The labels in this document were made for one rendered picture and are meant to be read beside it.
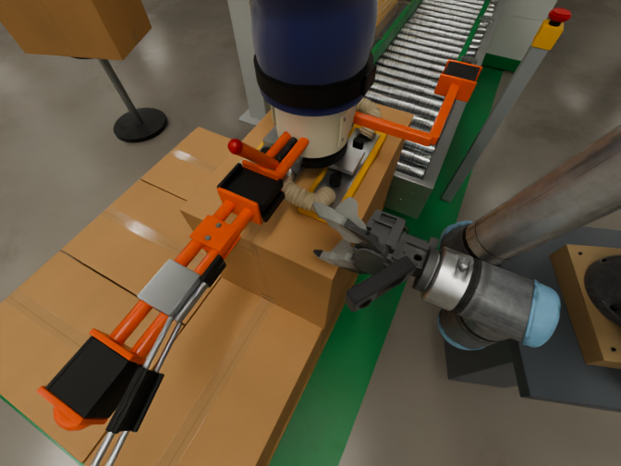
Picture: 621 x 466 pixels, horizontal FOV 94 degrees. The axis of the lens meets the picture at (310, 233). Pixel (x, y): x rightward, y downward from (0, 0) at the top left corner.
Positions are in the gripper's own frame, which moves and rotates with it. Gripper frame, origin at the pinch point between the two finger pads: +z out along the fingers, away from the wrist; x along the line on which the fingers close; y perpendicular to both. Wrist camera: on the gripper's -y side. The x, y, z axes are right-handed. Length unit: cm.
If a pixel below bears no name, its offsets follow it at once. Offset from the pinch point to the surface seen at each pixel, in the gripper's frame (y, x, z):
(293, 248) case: 2.0, -12.7, 5.4
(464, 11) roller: 252, -53, 3
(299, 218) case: 9.5, -12.7, 7.9
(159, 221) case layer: 7, -52, 72
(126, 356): -28.6, 3.4, 11.2
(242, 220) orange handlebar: -3.9, 1.6, 11.0
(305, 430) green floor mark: -29, -107, -11
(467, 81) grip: 54, 2, -15
